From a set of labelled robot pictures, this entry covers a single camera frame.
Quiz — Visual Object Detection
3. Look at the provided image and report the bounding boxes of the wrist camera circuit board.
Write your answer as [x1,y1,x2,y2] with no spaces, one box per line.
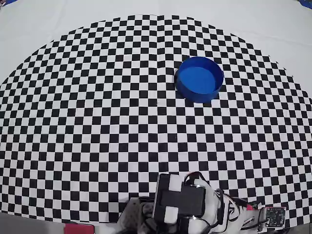
[265,206,286,229]

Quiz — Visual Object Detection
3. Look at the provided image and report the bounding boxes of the red white servo wires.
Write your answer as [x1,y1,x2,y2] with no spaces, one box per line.
[215,189,248,221]

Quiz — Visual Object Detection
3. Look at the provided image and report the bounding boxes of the black white checkered mat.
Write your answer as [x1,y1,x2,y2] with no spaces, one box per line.
[0,0,312,229]

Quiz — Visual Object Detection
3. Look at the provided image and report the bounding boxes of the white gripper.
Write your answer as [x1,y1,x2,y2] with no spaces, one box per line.
[237,207,266,230]

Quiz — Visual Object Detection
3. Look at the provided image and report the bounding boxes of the red flat case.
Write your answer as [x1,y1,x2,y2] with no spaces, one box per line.
[62,223,96,234]

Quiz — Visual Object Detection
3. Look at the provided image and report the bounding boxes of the blue round box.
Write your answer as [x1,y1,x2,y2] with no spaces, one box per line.
[175,56,224,102]

